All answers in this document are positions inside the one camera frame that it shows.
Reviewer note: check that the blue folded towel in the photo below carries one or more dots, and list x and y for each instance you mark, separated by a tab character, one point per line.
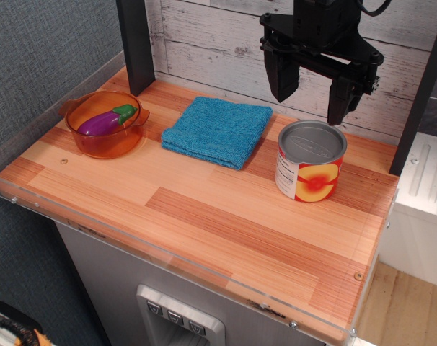
218	131

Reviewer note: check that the orange transparent pot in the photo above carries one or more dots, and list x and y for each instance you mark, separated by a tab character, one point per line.
77	111

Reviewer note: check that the grey toy fridge cabinet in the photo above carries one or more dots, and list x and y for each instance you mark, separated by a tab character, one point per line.
111	277

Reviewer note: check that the clear acrylic table guard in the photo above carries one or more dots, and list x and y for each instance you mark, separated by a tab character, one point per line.
231	229

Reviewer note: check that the dark left support post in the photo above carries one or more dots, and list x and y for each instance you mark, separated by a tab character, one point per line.
136	44

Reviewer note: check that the silver dispenser panel with buttons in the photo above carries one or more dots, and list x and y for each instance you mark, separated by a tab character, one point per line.
172	322

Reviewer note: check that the peach food can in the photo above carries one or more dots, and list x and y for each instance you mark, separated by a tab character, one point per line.
310	156

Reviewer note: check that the purple toy eggplant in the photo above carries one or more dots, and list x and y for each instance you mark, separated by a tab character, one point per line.
107	122

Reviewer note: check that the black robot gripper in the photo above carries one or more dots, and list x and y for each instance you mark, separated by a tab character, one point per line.
321	36

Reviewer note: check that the white ridged appliance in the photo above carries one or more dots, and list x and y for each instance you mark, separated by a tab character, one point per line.
409	241

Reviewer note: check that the black and orange object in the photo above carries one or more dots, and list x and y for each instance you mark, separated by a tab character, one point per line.
17	328

